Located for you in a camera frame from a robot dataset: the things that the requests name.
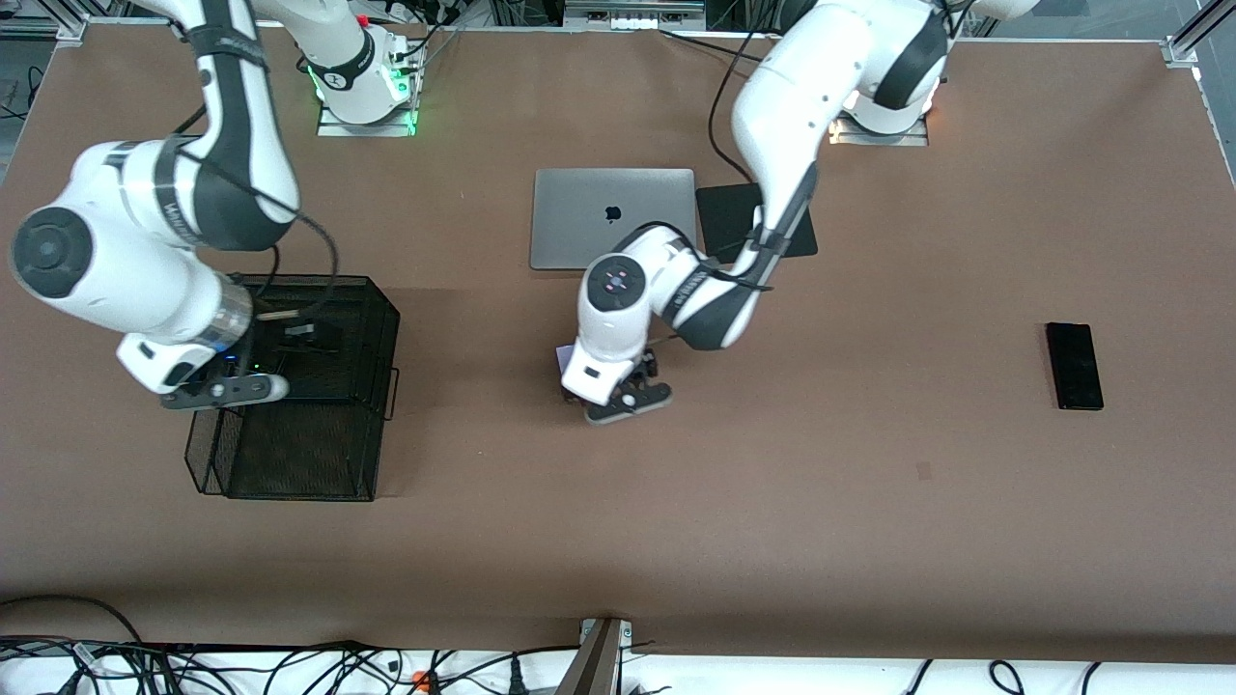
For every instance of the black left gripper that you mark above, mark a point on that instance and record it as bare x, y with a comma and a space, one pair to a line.
648, 365

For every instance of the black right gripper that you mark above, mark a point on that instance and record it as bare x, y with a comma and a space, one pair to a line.
259, 340

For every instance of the lavender flip phone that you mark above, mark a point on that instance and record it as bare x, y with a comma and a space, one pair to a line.
563, 359

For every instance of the long black smartphone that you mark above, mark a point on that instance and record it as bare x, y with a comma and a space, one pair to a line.
1075, 367

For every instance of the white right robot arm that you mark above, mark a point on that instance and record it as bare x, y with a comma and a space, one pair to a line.
126, 270

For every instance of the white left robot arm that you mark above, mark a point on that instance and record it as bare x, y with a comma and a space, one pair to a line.
801, 87

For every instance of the black mesh two-tier tray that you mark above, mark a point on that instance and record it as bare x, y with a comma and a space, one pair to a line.
319, 454

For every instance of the black mouse pad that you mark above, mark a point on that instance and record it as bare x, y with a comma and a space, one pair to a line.
722, 217

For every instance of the silver closed laptop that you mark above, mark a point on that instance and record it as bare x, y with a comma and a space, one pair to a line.
589, 208

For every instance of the white power strip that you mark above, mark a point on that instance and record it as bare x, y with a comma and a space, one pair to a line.
632, 21

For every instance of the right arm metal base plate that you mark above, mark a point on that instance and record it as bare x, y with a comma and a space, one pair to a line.
333, 128

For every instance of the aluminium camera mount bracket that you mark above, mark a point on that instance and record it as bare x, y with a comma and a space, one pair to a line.
597, 661

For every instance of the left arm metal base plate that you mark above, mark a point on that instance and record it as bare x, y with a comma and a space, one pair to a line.
898, 140

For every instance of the aluminium frame rail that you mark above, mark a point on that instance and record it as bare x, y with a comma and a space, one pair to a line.
58, 27

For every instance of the aluminium frame corner profile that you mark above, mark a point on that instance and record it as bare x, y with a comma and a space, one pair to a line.
1180, 48

